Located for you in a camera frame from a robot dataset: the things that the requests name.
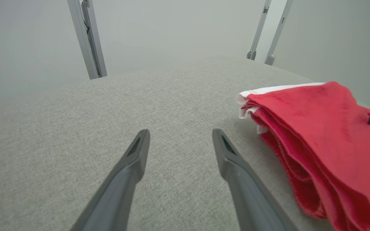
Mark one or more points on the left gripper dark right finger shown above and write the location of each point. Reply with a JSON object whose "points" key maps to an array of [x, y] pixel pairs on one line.
{"points": [[249, 192]]}

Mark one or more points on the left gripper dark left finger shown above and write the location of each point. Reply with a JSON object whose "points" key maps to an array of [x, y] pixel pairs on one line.
{"points": [[120, 186]]}

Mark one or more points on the red shorts white trim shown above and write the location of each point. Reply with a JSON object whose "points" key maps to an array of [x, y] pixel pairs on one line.
{"points": [[329, 141]]}

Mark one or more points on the grey fabric sofa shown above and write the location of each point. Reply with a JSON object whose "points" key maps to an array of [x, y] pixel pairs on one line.
{"points": [[108, 112]]}

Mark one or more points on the grey slanted partition leg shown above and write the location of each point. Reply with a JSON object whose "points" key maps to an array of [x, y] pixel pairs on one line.
{"points": [[90, 38]]}

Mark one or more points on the grey partition post round feet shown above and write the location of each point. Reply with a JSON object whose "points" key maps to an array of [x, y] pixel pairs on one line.
{"points": [[273, 32]]}

